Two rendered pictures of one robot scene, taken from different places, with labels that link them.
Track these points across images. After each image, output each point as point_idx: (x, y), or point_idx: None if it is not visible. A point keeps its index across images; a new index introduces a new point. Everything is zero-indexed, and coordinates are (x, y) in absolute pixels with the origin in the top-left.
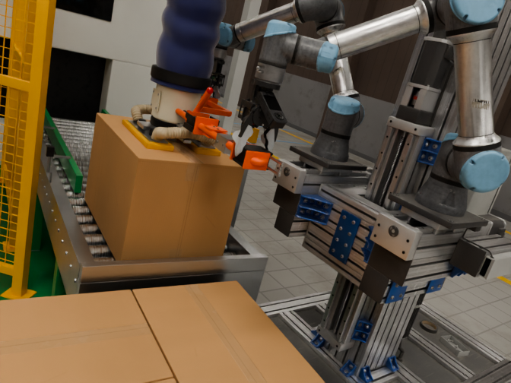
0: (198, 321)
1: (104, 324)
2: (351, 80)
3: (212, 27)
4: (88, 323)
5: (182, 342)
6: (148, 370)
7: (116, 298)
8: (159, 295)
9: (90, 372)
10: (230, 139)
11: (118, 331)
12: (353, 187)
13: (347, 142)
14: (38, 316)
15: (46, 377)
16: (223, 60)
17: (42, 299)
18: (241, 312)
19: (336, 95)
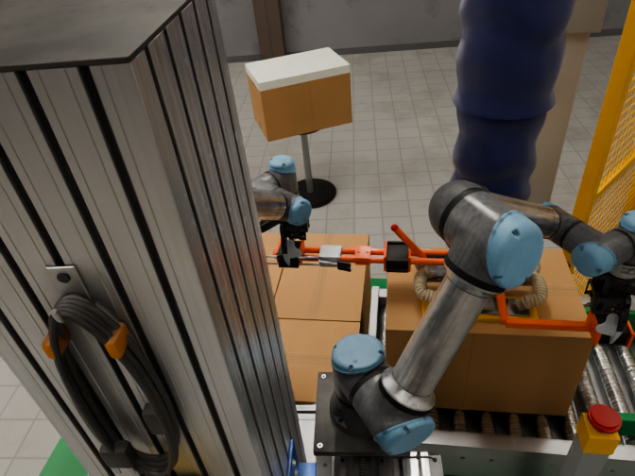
0: (307, 348)
1: (325, 299)
2: (402, 365)
3: (458, 179)
4: (330, 293)
5: (292, 330)
6: (279, 308)
7: (351, 311)
8: (346, 335)
9: (291, 287)
10: (321, 246)
11: (317, 304)
12: (320, 457)
13: (335, 398)
14: (345, 276)
15: (297, 273)
16: (613, 277)
17: (360, 279)
18: (304, 382)
19: (378, 345)
